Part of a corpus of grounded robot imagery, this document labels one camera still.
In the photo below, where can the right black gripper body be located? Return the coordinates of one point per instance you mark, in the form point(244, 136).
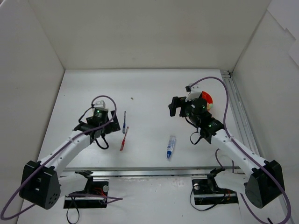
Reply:
point(181, 106)

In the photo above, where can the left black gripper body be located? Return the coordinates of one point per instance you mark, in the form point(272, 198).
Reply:
point(114, 123)

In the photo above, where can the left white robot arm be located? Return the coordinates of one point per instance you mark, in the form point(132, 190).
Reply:
point(42, 182)

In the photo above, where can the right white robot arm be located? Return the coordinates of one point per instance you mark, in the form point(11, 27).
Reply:
point(262, 181)

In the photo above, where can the blue pen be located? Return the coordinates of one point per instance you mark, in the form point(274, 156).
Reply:
point(124, 123)

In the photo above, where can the red pen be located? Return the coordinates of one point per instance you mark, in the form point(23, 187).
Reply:
point(124, 139)

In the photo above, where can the orange round container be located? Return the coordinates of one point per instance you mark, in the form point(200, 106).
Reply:
point(208, 99)

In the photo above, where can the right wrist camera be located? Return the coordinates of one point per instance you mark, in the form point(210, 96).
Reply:
point(194, 92)

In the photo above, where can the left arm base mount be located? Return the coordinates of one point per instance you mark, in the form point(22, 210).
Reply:
point(93, 200)

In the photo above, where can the aluminium rail frame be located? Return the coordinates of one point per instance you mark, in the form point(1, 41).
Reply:
point(154, 189)

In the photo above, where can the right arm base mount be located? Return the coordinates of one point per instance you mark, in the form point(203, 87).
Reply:
point(203, 194)

